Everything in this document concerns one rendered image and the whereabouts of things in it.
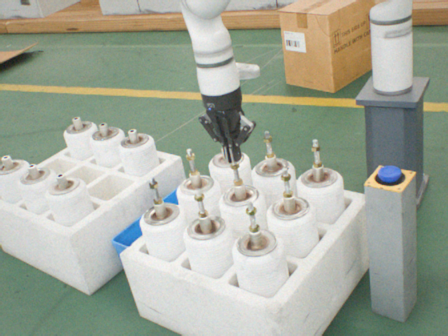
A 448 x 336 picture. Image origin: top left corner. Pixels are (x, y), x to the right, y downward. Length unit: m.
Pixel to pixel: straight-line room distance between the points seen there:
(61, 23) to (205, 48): 2.97
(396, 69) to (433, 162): 0.42
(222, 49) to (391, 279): 0.54
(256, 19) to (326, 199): 2.04
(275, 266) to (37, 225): 0.65
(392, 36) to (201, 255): 0.65
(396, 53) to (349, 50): 0.87
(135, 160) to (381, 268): 0.68
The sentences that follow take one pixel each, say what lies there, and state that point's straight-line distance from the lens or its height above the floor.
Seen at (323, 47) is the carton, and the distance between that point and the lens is 2.16.
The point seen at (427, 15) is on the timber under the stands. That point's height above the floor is 0.05.
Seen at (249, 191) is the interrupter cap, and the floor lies 0.25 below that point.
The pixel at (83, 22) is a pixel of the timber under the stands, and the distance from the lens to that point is 3.81.
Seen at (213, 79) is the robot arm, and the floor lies 0.53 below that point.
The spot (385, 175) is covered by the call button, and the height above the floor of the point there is 0.33.
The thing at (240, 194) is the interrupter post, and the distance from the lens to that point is 1.16.
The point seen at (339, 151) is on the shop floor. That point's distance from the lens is 1.81.
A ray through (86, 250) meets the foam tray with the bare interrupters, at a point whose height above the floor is 0.12.
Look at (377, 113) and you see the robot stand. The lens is 1.42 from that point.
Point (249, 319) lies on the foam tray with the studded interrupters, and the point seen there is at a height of 0.14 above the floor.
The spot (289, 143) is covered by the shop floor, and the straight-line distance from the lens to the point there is 1.88.
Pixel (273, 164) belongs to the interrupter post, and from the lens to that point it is 1.24.
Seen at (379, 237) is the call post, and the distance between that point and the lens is 1.11.
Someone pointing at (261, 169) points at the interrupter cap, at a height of 0.25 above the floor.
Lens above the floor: 0.88
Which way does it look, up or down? 29 degrees down
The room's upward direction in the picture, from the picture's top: 11 degrees counter-clockwise
